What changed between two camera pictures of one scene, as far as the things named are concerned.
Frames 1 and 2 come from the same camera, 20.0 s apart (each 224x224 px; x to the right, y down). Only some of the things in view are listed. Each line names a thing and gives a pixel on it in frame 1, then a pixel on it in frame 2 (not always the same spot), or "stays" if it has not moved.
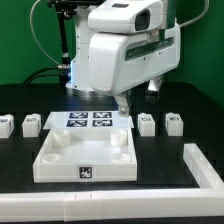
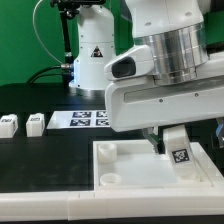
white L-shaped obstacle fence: (203, 203) stays
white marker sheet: (87, 120) stays
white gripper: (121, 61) → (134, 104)
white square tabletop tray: (86, 155) → (130, 165)
